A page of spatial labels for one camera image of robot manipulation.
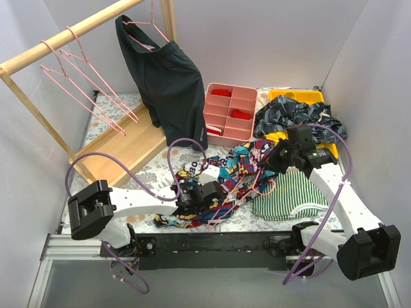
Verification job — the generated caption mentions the colourful comic print shorts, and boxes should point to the colourful comic print shorts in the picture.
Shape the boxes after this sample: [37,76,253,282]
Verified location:
[153,139,277,228]

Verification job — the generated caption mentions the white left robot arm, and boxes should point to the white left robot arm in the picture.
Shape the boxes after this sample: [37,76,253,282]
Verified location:
[67,180,226,257]

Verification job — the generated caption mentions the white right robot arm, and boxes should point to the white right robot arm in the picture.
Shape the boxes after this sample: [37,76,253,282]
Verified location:
[258,123,401,284]

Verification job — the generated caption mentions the green white striped shorts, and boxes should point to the green white striped shorts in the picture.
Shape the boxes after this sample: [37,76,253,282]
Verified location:
[252,171,329,221]

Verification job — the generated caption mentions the dark patterned shorts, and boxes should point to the dark patterned shorts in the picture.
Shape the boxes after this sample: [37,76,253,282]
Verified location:
[253,95,347,144]

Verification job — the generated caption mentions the black shorts on hanger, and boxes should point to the black shorts on hanger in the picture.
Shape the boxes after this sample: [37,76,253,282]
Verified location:
[115,15,208,151]

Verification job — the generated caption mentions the yellow garment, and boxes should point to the yellow garment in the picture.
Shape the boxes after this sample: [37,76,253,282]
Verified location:
[264,131,288,143]

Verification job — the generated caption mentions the yellow plastic tray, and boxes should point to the yellow plastic tray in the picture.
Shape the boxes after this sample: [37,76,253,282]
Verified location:
[269,89,338,158]

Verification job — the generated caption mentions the red sock middle compartment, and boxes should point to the red sock middle compartment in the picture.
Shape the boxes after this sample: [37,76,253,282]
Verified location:
[231,109,251,121]

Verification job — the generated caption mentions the pink divided organizer box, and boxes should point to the pink divided organizer box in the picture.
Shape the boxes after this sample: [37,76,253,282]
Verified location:
[204,83,258,148]

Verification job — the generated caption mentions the red white sock lower compartment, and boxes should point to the red white sock lower compartment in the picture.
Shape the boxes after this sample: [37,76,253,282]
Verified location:
[206,124,223,136]

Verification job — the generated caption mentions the red sock upper compartment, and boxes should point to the red sock upper compartment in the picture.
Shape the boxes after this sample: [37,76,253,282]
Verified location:
[211,89,232,97]

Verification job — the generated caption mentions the wooden clothes rack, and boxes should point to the wooden clothes rack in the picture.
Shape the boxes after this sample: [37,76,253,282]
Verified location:
[1,1,166,187]

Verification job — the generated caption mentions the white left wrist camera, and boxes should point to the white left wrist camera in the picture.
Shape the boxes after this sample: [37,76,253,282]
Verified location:
[198,165,220,185]

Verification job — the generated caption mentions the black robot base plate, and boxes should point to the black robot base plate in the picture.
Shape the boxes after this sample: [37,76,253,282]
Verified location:
[113,231,298,271]

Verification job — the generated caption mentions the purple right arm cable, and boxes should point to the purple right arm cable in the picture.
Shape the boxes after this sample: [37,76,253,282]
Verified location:
[282,123,354,285]

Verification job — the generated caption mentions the pink wire hanger with shorts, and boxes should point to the pink wire hanger with shorts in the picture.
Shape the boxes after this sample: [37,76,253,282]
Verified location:
[119,1,170,53]

